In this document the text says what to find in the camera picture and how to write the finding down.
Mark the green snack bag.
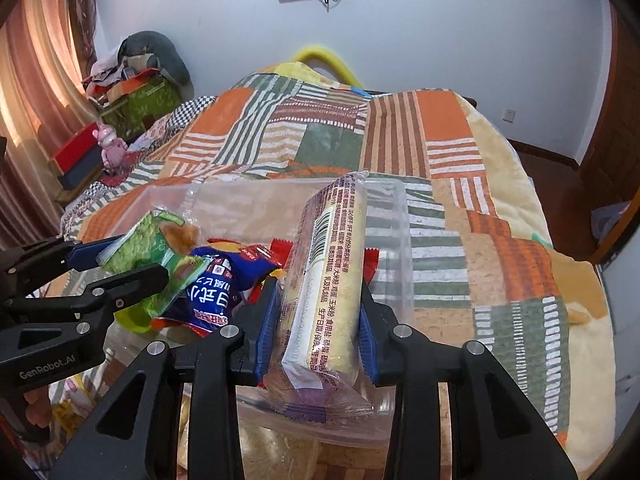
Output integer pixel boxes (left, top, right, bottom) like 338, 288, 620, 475
96, 208, 213, 333

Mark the blue snack bag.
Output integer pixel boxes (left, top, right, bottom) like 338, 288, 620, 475
159, 244, 284, 338

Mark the long purple biscuit pack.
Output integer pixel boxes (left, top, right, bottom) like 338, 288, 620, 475
264, 172, 372, 424

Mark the red snack bag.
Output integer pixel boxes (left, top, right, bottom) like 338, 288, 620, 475
150, 237, 381, 331

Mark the red gift box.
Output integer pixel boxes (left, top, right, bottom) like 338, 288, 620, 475
50, 122, 98, 174

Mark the pink plush toy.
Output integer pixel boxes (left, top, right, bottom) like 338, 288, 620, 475
92, 125, 128, 170

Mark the clear plastic storage box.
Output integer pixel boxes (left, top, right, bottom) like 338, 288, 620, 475
82, 174, 413, 448

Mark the patchwork striped bedspread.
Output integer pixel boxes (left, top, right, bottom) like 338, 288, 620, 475
60, 63, 615, 478

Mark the green cardboard box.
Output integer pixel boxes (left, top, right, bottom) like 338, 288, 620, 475
100, 75, 182, 142

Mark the pink orange curtain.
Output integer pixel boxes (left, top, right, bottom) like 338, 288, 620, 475
1, 0, 96, 248

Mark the grey plush pillow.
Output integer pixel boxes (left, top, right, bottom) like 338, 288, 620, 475
117, 30, 191, 86

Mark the wooden wardrobe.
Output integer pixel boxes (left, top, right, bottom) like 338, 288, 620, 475
580, 11, 639, 264

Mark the wall power socket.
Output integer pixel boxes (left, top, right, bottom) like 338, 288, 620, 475
502, 108, 515, 124

